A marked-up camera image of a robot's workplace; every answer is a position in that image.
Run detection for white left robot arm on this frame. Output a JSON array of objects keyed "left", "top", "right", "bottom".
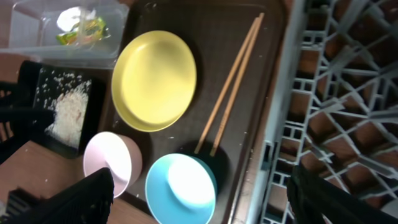
[{"left": 1, "top": 82, "right": 54, "bottom": 163}]

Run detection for grey dishwasher rack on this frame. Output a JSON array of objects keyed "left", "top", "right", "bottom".
[{"left": 246, "top": 0, "right": 397, "bottom": 223}]

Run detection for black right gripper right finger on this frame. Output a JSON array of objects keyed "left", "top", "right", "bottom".
[{"left": 287, "top": 164, "right": 397, "bottom": 224}]

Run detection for blue bowl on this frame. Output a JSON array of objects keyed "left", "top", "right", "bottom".
[{"left": 145, "top": 153, "right": 217, "bottom": 224}]

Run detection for clear plastic bin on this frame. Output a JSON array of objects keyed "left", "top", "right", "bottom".
[{"left": 1, "top": 0, "right": 129, "bottom": 69}]

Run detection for pink bowl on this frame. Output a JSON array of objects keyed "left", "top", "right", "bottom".
[{"left": 83, "top": 131, "right": 143, "bottom": 198}]

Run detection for white tissue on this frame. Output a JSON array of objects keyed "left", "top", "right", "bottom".
[{"left": 57, "top": 7, "right": 96, "bottom": 32}]

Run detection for dark brown tray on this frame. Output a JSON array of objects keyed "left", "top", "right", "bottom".
[{"left": 105, "top": 0, "right": 285, "bottom": 223}]

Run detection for wooden chopstick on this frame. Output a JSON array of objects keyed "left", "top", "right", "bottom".
[
  {"left": 210, "top": 13, "right": 264, "bottom": 157},
  {"left": 194, "top": 17, "right": 258, "bottom": 154}
]

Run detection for black bin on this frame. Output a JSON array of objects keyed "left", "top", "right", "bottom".
[{"left": 18, "top": 60, "right": 106, "bottom": 159}]

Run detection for spilled rice pile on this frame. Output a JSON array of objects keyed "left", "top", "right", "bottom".
[{"left": 37, "top": 70, "right": 92, "bottom": 148}]

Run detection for yellow plate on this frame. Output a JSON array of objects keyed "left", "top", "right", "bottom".
[{"left": 111, "top": 30, "right": 197, "bottom": 133}]

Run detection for green snack wrapper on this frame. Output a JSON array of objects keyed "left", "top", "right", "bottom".
[{"left": 56, "top": 17, "right": 111, "bottom": 45}]

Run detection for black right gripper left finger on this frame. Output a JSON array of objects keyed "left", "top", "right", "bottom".
[{"left": 1, "top": 167, "right": 114, "bottom": 224}]

